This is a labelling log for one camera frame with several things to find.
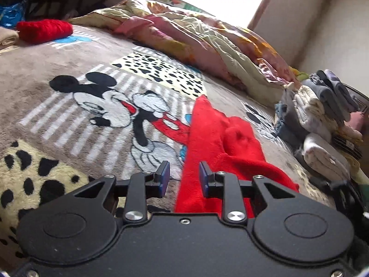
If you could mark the beige cloth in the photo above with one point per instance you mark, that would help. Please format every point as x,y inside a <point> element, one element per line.
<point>7,37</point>

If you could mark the dark desk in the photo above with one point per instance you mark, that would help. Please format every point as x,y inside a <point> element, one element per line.
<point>57,0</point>

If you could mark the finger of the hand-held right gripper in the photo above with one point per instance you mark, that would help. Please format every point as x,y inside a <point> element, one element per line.
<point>340,185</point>

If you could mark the blue plastic bag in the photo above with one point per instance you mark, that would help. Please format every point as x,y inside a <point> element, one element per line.
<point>11,14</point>

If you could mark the red fleece garment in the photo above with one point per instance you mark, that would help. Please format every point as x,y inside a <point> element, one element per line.
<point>224,150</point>

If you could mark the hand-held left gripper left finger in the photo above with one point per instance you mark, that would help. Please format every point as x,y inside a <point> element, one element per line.
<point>165,176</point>

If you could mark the pink pillow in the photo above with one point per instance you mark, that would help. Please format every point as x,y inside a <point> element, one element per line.
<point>357,119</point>

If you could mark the grey cartoon printed blanket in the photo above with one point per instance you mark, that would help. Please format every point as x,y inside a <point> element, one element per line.
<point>72,150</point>

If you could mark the red knit sweater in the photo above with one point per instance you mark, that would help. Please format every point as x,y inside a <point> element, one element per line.
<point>43,30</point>

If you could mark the stack of folded clothes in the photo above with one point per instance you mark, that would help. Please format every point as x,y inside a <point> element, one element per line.
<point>317,115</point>

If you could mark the floral pink yellow quilt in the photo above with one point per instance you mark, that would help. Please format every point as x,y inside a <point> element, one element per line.
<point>201,43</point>

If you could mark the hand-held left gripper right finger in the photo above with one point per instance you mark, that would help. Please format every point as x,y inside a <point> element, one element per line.
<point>205,179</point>

